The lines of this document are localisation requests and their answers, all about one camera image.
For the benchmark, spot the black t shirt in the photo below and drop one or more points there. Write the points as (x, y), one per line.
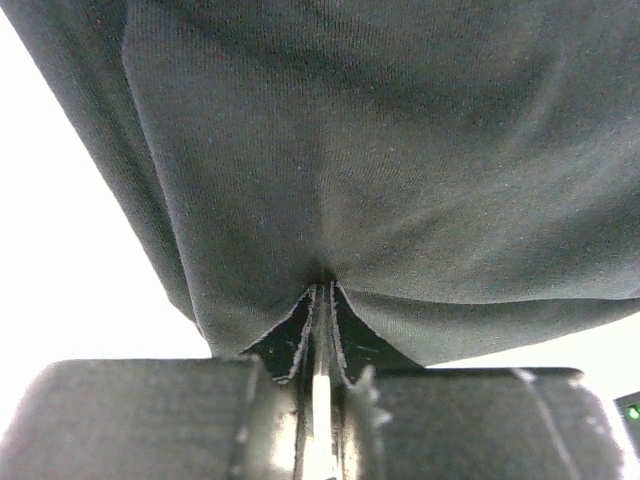
(468, 171)

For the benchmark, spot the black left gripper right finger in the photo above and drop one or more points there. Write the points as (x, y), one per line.
(359, 356)

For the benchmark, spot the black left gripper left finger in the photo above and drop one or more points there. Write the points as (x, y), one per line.
(277, 431)

